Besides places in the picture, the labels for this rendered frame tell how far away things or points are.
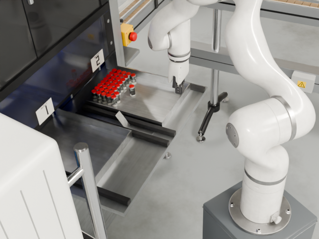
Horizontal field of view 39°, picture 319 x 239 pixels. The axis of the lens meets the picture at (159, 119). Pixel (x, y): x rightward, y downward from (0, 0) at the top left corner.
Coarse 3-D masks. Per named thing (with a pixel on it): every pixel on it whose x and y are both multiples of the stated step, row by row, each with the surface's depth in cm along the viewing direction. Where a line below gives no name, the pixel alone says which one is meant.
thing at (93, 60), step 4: (100, 52) 179; (96, 56) 177; (100, 56) 180; (92, 60) 175; (96, 60) 178; (100, 60) 181; (92, 64) 176; (96, 64) 179; (100, 64) 182; (92, 68) 177; (96, 68) 180
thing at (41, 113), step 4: (48, 100) 156; (44, 104) 155; (48, 104) 157; (52, 104) 159; (40, 108) 153; (44, 108) 155; (48, 108) 158; (52, 108) 160; (36, 112) 152; (40, 112) 154; (44, 112) 156; (48, 112) 158; (52, 112) 160; (40, 116) 155; (44, 116) 157; (48, 116) 159; (40, 120) 155; (44, 120) 157; (40, 124) 156
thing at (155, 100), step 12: (132, 72) 192; (144, 72) 190; (144, 84) 189; (156, 84) 188; (168, 84) 188; (120, 96) 183; (132, 96) 183; (144, 96) 182; (156, 96) 182; (168, 96) 182; (180, 96) 176; (108, 108) 174; (120, 108) 178; (132, 108) 177; (144, 108) 177; (156, 108) 176; (168, 108) 176; (144, 120) 169; (156, 120) 166; (168, 120) 170
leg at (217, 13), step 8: (216, 16) 251; (216, 24) 254; (216, 32) 258; (216, 40) 261; (216, 48) 265; (216, 72) 276; (216, 80) 280; (216, 88) 284; (216, 96) 288; (216, 104) 293
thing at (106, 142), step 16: (64, 112) 174; (48, 128) 171; (64, 128) 170; (80, 128) 170; (96, 128) 169; (112, 128) 166; (64, 144) 164; (96, 144) 163; (112, 144) 162; (64, 160) 157; (96, 160) 157; (112, 160) 154; (96, 176) 147
